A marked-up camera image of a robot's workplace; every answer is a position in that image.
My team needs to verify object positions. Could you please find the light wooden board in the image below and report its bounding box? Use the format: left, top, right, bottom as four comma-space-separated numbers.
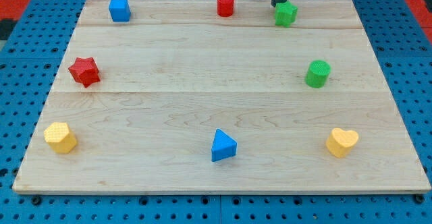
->
13, 0, 431, 195

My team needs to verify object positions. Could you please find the blue triangle block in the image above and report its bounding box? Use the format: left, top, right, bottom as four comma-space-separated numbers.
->
211, 129, 238, 162

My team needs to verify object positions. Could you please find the red cylinder block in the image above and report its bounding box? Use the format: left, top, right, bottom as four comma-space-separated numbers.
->
217, 0, 235, 17

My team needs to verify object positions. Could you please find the green cylinder block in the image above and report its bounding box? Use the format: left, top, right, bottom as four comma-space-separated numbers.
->
304, 60, 331, 88

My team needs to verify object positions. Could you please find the green star block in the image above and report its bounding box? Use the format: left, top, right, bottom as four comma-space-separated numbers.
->
274, 1, 298, 28

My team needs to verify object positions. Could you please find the yellow heart block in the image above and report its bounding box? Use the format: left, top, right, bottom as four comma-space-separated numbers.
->
325, 128, 359, 158

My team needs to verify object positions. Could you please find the blue cube block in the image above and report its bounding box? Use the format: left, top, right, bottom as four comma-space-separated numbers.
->
109, 0, 131, 22

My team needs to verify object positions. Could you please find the red star block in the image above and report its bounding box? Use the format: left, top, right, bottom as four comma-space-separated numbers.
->
68, 57, 101, 88

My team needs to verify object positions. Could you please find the yellow hexagon block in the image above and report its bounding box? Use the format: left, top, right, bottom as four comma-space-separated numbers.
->
43, 122, 78, 154

